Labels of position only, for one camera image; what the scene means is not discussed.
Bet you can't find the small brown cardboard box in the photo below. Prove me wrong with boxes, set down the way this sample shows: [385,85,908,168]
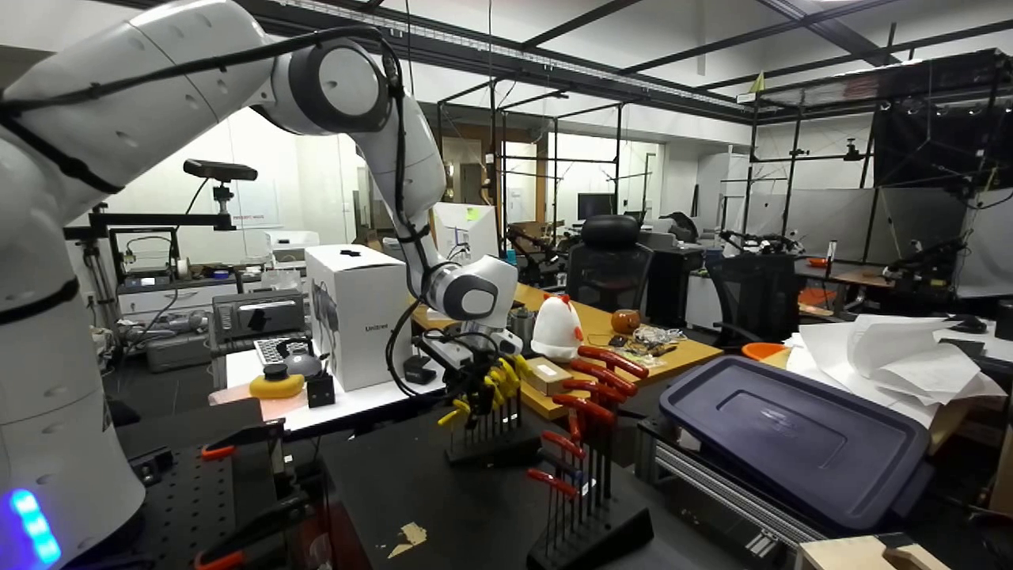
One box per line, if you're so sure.
[529,356,576,391]

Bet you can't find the white plush chicken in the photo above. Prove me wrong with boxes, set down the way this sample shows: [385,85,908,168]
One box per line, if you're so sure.
[527,290,590,366]

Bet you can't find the black equipment box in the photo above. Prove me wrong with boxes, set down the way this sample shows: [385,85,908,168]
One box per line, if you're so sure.
[210,290,313,348]

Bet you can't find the orange bowl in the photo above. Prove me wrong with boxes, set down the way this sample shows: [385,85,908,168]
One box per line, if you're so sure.
[739,336,793,366]

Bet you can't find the small dark monitor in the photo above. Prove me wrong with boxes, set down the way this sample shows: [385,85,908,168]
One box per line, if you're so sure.
[574,189,620,224]

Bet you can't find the black cylinder speaker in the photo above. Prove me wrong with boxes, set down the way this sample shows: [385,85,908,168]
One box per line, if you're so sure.
[509,303,537,348]

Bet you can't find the black orange bar clamp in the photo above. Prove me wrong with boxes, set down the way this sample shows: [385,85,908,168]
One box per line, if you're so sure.
[196,419,289,468]
[189,490,324,570]

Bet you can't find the dark blue bin lid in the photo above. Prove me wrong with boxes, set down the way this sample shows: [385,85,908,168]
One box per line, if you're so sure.
[654,351,938,540]

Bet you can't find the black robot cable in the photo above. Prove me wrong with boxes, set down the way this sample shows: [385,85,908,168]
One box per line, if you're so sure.
[0,4,470,410]

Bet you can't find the large white cardboard box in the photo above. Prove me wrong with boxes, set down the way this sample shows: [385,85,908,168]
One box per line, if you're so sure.
[305,242,416,397]

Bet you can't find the beige cardboard box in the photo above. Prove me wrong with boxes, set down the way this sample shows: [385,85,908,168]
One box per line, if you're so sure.
[796,528,954,570]

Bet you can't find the small black block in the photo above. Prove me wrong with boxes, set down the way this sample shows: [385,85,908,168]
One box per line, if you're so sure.
[305,369,338,413]

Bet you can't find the torn beige paper scrap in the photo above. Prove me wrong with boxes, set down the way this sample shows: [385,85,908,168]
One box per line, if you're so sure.
[383,517,435,564]

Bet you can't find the white box with print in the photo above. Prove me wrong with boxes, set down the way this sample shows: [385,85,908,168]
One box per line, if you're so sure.
[432,201,507,265]

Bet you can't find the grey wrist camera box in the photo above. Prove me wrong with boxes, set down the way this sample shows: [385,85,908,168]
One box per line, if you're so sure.
[412,331,482,371]

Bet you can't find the white lab device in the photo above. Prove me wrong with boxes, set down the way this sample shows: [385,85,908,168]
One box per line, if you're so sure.
[260,227,324,274]

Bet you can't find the black office chair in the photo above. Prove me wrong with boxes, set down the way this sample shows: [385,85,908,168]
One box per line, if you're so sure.
[703,248,804,348]
[564,214,654,317]

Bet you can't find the yellow tape roll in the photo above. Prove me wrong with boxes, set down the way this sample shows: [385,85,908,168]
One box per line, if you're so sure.
[248,369,309,401]

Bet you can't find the black curtain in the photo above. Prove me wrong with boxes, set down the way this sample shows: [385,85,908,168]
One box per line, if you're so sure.
[870,58,1013,206]

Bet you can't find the black overhead truss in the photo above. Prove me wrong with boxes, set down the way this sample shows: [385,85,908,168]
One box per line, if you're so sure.
[368,0,1013,141]

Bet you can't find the black camera on stand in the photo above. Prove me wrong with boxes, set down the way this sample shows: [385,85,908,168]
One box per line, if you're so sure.
[177,156,263,234]

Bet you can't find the brown ball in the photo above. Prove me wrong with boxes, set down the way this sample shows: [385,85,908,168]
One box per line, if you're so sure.
[607,303,647,338]

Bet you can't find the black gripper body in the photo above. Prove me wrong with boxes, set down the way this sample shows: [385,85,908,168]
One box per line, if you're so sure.
[452,332,500,386]

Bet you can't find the white paper sheets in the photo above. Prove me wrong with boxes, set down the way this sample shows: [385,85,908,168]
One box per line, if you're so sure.
[782,312,1007,413]

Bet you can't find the grey round device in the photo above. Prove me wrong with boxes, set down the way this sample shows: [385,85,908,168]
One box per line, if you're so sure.
[250,332,324,382]

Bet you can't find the white side table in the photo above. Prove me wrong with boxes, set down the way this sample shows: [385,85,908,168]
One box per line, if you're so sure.
[206,347,449,438]

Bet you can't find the wooden desk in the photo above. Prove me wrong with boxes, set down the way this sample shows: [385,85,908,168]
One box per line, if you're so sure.
[504,275,728,426]

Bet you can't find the black stand holding yellow wrenches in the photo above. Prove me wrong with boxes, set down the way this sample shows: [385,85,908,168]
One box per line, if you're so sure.
[439,413,547,471]

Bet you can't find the black stand holding red wrenches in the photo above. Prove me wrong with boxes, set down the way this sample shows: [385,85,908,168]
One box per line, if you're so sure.
[527,487,659,570]

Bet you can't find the rack of red-handled tools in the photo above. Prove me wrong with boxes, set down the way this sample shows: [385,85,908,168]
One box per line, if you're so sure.
[576,343,651,500]

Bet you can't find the red T-handle hex wrench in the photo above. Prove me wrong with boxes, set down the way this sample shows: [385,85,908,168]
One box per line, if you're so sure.
[553,386,620,527]
[524,467,584,547]
[566,375,640,517]
[537,429,590,537]
[564,356,637,503]

